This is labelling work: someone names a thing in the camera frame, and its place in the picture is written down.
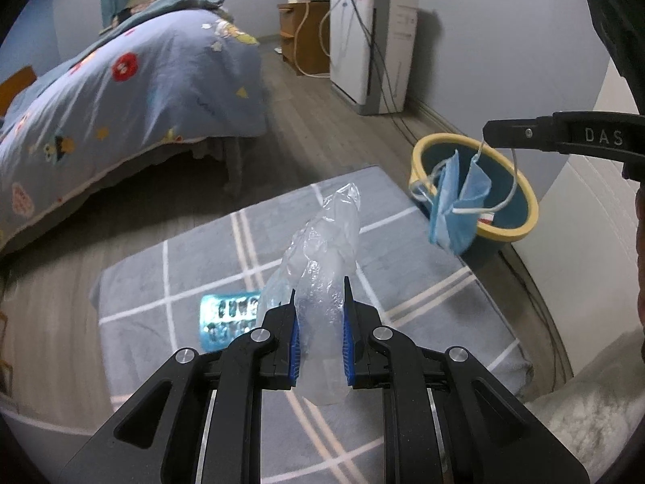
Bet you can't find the clear plastic bag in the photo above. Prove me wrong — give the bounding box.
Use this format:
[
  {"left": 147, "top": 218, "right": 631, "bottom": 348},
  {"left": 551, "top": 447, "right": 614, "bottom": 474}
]
[{"left": 257, "top": 181, "right": 362, "bottom": 407}]

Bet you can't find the teal bin with yellow rim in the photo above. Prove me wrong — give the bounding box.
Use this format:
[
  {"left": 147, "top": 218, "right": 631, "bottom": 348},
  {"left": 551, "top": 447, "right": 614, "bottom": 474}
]
[{"left": 409, "top": 134, "right": 539, "bottom": 263}]

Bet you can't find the wooden cabinet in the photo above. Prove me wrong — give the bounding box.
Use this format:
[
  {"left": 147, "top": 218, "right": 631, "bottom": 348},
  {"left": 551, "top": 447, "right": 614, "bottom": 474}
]
[{"left": 277, "top": 0, "right": 333, "bottom": 75}]

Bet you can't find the grey mat with white grid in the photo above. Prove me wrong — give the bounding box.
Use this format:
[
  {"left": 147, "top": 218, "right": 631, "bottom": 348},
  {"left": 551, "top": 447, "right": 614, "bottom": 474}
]
[{"left": 91, "top": 164, "right": 535, "bottom": 484}]

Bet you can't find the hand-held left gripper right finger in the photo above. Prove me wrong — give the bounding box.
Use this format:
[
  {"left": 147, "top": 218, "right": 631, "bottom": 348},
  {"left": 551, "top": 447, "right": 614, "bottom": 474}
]
[{"left": 343, "top": 277, "right": 590, "bottom": 484}]

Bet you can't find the wooden headboard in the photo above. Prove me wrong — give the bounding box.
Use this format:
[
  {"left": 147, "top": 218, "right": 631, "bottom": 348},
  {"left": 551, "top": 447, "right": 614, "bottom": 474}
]
[{"left": 0, "top": 65, "right": 38, "bottom": 118}]

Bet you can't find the bed with patterned duvet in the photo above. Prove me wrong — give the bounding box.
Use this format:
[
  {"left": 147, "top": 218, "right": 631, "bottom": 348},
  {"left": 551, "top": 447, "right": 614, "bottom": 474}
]
[{"left": 0, "top": 0, "right": 269, "bottom": 258}]

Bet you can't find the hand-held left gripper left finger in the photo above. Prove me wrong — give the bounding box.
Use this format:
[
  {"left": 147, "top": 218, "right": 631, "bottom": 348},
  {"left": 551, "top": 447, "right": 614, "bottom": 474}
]
[{"left": 65, "top": 290, "right": 302, "bottom": 484}]

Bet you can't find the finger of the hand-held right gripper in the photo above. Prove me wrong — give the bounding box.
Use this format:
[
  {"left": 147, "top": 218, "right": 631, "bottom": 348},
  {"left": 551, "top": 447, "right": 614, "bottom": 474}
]
[{"left": 483, "top": 111, "right": 645, "bottom": 163}]

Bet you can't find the white air purifier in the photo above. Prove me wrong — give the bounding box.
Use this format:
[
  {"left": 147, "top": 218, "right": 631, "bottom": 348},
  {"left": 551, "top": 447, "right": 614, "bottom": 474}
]
[{"left": 329, "top": 0, "right": 420, "bottom": 117}]

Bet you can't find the white cable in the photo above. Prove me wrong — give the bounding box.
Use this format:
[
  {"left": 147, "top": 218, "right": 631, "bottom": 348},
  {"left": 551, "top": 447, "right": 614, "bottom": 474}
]
[{"left": 295, "top": 2, "right": 332, "bottom": 79}]

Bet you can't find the blue blister pack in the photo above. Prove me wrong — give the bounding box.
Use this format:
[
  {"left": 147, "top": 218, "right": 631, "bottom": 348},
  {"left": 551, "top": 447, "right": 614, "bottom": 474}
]
[{"left": 198, "top": 291, "right": 264, "bottom": 352}]

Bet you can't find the blue face mask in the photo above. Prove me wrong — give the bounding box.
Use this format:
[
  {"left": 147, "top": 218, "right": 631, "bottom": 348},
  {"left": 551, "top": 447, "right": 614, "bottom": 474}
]
[{"left": 409, "top": 150, "right": 522, "bottom": 255}]

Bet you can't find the black cable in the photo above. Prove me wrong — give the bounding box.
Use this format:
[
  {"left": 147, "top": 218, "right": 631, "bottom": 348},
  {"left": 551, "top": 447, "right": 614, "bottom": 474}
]
[{"left": 350, "top": 0, "right": 427, "bottom": 148}]

